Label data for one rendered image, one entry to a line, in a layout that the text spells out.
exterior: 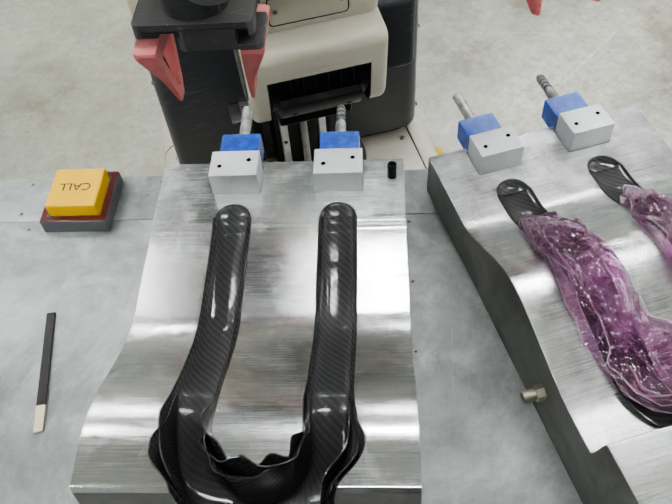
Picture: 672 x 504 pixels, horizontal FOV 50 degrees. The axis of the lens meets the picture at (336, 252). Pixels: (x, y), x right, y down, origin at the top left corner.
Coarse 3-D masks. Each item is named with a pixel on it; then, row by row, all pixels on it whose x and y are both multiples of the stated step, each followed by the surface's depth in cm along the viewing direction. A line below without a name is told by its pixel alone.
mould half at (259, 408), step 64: (192, 192) 77; (320, 192) 76; (384, 192) 75; (192, 256) 72; (256, 256) 72; (384, 256) 71; (192, 320) 68; (256, 320) 67; (384, 320) 67; (128, 384) 60; (256, 384) 59; (384, 384) 59; (128, 448) 55; (256, 448) 54; (384, 448) 54
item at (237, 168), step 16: (240, 128) 82; (224, 144) 79; (240, 144) 79; (256, 144) 79; (224, 160) 76; (240, 160) 76; (256, 160) 75; (208, 176) 74; (224, 176) 74; (240, 176) 74; (256, 176) 74; (224, 192) 76; (240, 192) 76; (256, 192) 76
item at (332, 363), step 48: (240, 240) 73; (336, 240) 73; (240, 288) 70; (336, 288) 70; (336, 336) 66; (192, 384) 60; (336, 384) 60; (192, 432) 58; (336, 432) 58; (192, 480) 58; (240, 480) 54; (288, 480) 56
